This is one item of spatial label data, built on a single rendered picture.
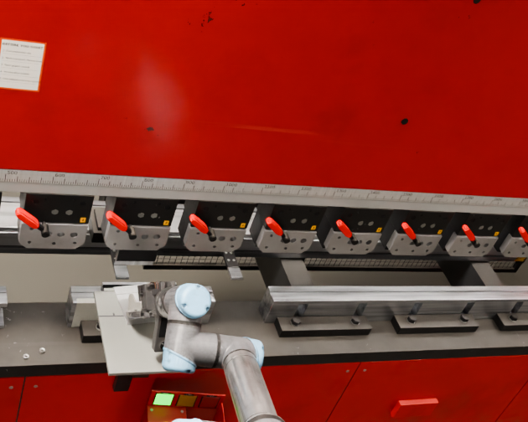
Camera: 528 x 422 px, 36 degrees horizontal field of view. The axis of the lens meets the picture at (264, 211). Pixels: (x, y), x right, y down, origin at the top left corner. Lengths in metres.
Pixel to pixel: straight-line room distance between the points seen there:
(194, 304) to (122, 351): 0.32
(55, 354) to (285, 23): 1.01
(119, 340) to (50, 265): 1.60
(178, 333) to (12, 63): 0.65
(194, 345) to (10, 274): 1.86
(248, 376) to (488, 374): 1.32
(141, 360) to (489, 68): 1.08
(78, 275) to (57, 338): 1.42
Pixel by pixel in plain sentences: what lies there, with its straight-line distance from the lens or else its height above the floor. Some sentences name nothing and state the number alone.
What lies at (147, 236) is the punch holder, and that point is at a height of 1.22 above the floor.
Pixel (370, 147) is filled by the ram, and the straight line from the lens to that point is 2.01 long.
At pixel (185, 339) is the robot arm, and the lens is 1.78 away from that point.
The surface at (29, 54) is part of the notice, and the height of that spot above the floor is 1.69.
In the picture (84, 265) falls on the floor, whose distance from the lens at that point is 3.64.
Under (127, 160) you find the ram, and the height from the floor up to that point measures 1.45.
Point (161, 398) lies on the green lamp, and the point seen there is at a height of 0.81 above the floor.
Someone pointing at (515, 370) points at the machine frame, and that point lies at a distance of 2.91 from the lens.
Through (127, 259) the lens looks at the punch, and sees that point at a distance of 2.08.
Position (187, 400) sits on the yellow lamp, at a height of 0.81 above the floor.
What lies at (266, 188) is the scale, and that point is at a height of 1.39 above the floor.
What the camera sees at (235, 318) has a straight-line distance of 2.36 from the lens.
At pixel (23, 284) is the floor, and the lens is 3.51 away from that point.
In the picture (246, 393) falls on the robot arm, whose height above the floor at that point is 1.29.
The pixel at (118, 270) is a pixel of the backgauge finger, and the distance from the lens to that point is 2.20.
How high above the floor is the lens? 2.53
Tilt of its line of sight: 37 degrees down
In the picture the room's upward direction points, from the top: 22 degrees clockwise
